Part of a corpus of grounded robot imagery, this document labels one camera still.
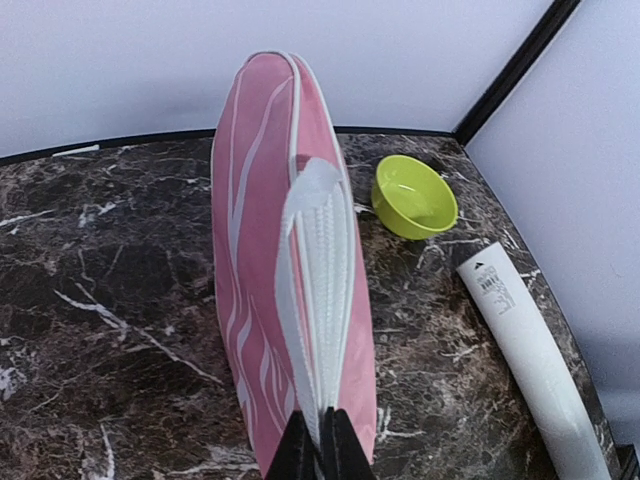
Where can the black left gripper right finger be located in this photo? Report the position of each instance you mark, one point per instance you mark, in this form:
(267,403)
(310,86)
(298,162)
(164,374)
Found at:
(342,456)

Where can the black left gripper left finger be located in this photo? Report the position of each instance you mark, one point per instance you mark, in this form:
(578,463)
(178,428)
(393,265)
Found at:
(294,458)

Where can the pink racket bag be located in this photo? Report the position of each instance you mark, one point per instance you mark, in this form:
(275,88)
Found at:
(290,283)

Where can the white shuttlecock tube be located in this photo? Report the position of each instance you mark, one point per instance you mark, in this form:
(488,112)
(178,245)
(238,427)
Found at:
(536,363)

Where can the green plastic bowl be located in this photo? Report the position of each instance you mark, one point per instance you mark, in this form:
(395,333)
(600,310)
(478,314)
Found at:
(411,199)

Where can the black frame post right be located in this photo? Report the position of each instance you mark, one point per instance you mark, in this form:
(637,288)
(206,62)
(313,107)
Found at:
(520,63)

